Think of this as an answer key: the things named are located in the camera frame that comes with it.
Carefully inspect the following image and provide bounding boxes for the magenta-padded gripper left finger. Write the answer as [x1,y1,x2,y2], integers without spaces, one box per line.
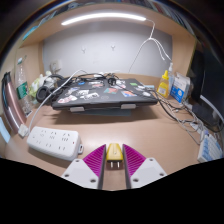
[60,143,108,190]

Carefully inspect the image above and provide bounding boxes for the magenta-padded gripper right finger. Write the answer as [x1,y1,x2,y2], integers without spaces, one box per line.
[121,143,168,190]

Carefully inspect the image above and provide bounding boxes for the yellow charger block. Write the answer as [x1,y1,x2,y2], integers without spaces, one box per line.
[105,143,124,170]

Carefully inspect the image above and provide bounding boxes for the white power strip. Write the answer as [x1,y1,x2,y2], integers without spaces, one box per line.
[26,125,84,162]

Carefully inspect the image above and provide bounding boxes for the grey laptop stand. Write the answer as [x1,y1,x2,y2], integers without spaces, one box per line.
[68,103,138,118]

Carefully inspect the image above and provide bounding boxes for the white and blue carton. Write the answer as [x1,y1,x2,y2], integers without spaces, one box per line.
[197,133,224,163]

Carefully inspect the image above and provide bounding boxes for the black laptop with stickers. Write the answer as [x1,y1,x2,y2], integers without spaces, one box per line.
[50,78,159,112]

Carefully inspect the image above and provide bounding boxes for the small yellow bottle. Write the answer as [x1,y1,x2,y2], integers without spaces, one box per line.
[156,69,170,99]

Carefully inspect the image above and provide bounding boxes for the black headphones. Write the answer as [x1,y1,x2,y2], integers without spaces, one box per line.
[35,74,68,104]

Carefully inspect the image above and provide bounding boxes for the blue and white box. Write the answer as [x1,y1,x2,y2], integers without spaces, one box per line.
[169,72,191,104]

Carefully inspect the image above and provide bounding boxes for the pink thermos jug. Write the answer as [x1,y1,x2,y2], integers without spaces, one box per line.
[0,71,28,134]

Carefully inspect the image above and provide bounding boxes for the green and white plush toy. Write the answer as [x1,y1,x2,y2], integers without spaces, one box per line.
[29,70,56,101]

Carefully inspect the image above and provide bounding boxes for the clear plastic water bottle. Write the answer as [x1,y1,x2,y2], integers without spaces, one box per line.
[14,55,34,116]

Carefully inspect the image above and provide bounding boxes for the black monitor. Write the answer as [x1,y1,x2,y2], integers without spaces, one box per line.
[188,49,224,133]

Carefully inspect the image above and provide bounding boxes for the white light bar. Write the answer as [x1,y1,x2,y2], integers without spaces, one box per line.
[60,12,148,27]

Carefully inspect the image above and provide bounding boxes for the tangled desk cables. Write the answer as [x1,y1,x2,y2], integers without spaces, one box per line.
[156,96,214,144]

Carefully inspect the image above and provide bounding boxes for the white power strip cable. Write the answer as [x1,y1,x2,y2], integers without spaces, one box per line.
[27,68,88,134]

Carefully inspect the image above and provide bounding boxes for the white wall socket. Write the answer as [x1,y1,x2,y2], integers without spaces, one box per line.
[49,59,63,73]

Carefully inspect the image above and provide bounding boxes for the white hanging cable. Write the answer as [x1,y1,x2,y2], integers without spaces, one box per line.
[128,19,173,74]

